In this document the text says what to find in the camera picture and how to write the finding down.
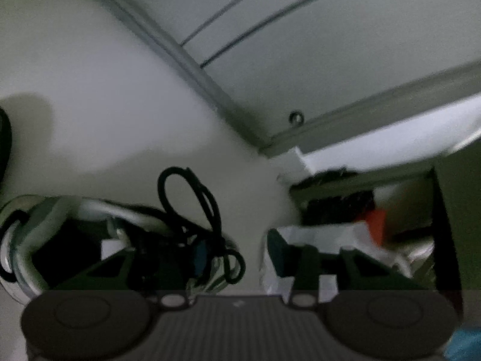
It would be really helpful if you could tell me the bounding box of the orange box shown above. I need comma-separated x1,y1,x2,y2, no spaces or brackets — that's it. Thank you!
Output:
359,208,388,249

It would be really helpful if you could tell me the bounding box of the grey door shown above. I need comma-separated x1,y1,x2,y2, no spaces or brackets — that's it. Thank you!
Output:
64,0,481,159

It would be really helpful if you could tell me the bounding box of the black bag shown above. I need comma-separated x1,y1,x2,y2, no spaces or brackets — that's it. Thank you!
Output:
291,169,376,226

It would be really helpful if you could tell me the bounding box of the blue printed bed sheet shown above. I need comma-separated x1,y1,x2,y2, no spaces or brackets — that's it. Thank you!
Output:
443,329,481,361

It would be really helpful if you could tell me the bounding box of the dark green cabinet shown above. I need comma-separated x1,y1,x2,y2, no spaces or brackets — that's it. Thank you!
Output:
289,135,481,294

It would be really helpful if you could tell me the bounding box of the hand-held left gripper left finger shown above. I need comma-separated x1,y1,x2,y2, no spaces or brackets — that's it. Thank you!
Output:
56,240,208,306

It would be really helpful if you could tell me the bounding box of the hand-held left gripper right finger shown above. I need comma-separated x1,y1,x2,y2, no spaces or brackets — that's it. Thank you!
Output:
268,229,429,306

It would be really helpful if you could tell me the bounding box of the white plastic bag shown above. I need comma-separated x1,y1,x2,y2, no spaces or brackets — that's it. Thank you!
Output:
259,222,437,298

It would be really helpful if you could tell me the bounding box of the grey blue running sneaker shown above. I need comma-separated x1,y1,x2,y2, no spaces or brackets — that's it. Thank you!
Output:
0,166,247,305

